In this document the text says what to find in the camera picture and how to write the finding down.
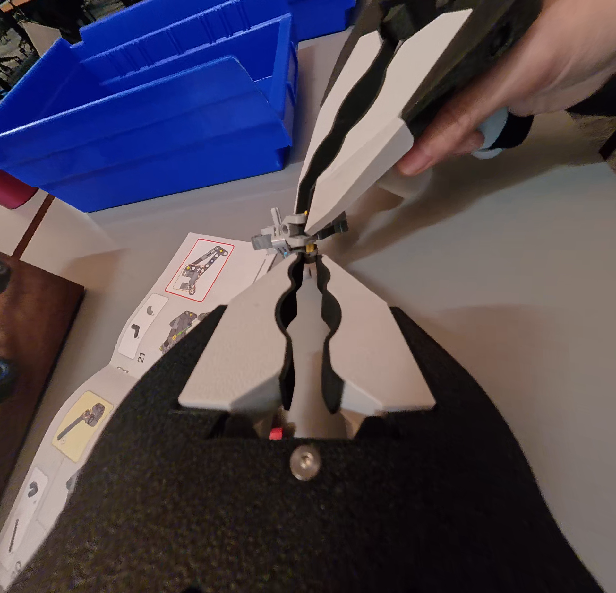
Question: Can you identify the maroon cylindrical post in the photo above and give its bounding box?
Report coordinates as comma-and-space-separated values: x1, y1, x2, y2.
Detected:
0, 169, 38, 212

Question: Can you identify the person's right hand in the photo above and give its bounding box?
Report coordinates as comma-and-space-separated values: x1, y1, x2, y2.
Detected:
398, 0, 616, 177

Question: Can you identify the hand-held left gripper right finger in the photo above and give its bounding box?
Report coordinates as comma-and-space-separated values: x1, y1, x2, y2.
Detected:
318, 257, 437, 439

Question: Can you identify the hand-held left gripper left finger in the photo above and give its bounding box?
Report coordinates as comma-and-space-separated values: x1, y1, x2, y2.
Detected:
177, 257, 295, 440

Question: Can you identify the toy buggy set box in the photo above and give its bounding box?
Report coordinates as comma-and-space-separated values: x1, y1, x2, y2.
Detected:
0, 251, 86, 496

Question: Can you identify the grey toy brick assembly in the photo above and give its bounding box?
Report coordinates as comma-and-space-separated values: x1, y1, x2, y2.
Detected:
251, 208, 349, 259

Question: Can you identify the building instruction booklet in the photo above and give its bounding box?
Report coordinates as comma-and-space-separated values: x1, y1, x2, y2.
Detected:
0, 232, 289, 577

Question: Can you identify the blue plastic storage bin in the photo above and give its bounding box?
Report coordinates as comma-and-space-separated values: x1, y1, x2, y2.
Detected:
171, 0, 364, 43
0, 0, 295, 214

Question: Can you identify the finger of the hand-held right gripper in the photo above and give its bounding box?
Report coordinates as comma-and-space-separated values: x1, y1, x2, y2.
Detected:
304, 7, 475, 236
295, 30, 401, 218

